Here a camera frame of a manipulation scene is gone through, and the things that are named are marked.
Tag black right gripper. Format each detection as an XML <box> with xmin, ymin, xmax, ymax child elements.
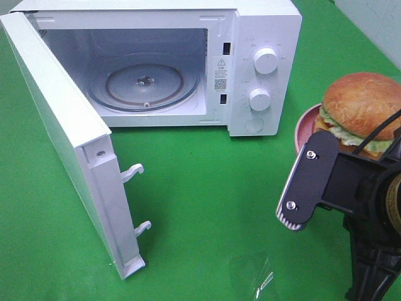
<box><xmin>319</xmin><ymin>152</ymin><xmax>401</xmax><ymax>301</ymax></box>

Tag pink round plate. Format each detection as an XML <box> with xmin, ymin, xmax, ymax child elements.
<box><xmin>294</xmin><ymin>103</ymin><xmax>321</xmax><ymax>155</ymax></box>

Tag burger with lettuce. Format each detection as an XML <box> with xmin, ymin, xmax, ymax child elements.
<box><xmin>313</xmin><ymin>72</ymin><xmax>400</xmax><ymax>152</ymax></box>

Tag round microwave door button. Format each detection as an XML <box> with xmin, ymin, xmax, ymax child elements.
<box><xmin>245</xmin><ymin>117</ymin><xmax>264</xmax><ymax>134</ymax></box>

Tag white microwave door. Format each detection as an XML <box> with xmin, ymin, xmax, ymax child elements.
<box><xmin>1</xmin><ymin>13</ymin><xmax>151</xmax><ymax>278</ymax></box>

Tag lower white microwave knob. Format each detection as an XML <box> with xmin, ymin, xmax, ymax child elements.
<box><xmin>249</xmin><ymin>88</ymin><xmax>271</xmax><ymax>112</ymax></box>

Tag white microwave knob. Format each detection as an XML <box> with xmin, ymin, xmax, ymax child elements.
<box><xmin>253</xmin><ymin>47</ymin><xmax>278</xmax><ymax>75</ymax></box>
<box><xmin>249</xmin><ymin>88</ymin><xmax>271</xmax><ymax>112</ymax></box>

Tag upper white microwave knob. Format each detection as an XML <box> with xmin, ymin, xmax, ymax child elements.
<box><xmin>253</xmin><ymin>47</ymin><xmax>278</xmax><ymax>75</ymax></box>

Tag white microwave oven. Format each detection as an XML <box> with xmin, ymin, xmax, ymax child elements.
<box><xmin>5</xmin><ymin>1</ymin><xmax>302</xmax><ymax>136</ymax></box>

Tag glass microwave turntable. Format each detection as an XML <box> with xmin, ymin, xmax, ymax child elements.
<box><xmin>87</xmin><ymin>53</ymin><xmax>202</xmax><ymax>113</ymax></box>

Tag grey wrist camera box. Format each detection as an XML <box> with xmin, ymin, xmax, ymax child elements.
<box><xmin>276</xmin><ymin>131</ymin><xmax>339</xmax><ymax>231</ymax></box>

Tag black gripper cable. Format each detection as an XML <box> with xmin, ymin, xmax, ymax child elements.
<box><xmin>352</xmin><ymin>108</ymin><xmax>401</xmax><ymax>157</ymax></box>

